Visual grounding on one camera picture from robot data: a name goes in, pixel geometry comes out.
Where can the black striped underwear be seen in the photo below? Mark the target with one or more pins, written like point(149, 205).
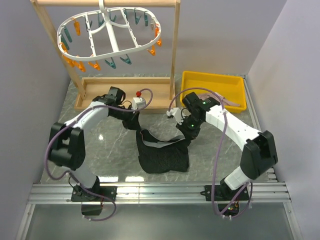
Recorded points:
point(157, 156)

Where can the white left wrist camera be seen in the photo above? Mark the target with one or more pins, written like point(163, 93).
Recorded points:
point(138, 102)

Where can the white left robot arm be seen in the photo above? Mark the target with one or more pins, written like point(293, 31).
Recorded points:
point(66, 150)

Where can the teal clothes peg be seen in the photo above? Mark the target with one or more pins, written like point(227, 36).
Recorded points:
point(126, 60)
point(111, 63)

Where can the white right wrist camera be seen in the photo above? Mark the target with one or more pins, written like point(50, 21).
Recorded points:
point(177, 114)

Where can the wooden hanger rack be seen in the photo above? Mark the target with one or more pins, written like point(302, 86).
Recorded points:
point(131, 77)

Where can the pink folded cloth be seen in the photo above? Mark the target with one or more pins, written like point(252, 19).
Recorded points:
point(217, 96)

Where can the yellow plastic tray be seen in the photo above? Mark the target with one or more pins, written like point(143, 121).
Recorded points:
point(231, 87)

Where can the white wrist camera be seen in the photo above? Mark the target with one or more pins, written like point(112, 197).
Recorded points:
point(138, 102)
point(177, 114)

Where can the orange clothes peg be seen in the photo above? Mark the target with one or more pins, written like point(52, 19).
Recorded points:
point(95, 65)

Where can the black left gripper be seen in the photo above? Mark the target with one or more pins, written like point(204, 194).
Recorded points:
point(132, 123)

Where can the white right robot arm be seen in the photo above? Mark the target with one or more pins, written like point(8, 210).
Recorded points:
point(258, 149)

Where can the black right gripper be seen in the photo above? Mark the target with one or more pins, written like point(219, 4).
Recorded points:
point(189, 135)

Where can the white oval clip hanger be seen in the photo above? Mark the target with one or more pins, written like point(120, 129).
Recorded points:
point(106, 18)

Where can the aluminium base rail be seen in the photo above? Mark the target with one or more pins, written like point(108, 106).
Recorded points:
point(159, 193)

